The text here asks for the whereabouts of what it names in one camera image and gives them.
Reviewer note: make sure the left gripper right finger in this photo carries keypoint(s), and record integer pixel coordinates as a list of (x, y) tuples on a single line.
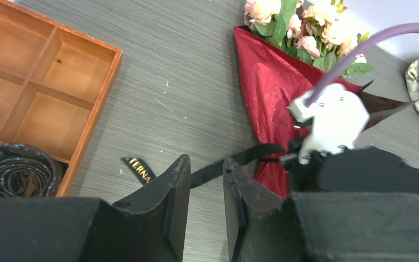
[(317, 226)]

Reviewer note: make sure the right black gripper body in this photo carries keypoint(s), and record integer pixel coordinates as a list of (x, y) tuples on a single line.
[(368, 169)]

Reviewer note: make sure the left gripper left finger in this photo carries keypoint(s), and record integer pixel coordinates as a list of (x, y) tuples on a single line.
[(147, 225)]

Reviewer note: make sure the black gold-lettered ribbon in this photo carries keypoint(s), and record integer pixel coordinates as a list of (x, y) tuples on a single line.
[(261, 152)]

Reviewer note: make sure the rolled dark necktie upper-right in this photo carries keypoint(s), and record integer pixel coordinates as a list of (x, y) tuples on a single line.
[(27, 171)]

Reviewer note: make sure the orange wooden compartment tray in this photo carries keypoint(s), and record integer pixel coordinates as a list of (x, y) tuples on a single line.
[(54, 82)]

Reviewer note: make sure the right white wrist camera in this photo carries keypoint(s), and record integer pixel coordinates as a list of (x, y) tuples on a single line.
[(338, 118)]

